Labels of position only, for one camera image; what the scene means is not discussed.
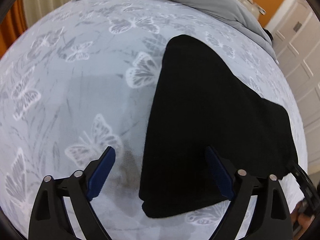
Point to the dark bag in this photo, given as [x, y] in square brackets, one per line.
[268, 34]

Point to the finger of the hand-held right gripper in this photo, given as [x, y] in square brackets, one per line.
[303, 178]

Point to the orange curtain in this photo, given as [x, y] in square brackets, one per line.
[12, 30]

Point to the butterfly print bed sheet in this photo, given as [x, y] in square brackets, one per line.
[75, 80]

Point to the white wardrobe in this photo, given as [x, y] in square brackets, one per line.
[300, 67]

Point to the black pants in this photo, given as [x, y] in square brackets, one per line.
[212, 117]

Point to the white curtain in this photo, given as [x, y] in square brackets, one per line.
[45, 2]

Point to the person's right hand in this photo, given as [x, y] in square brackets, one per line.
[302, 221]

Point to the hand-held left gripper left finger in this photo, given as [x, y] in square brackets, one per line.
[102, 170]

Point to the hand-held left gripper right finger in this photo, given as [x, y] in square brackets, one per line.
[220, 172]

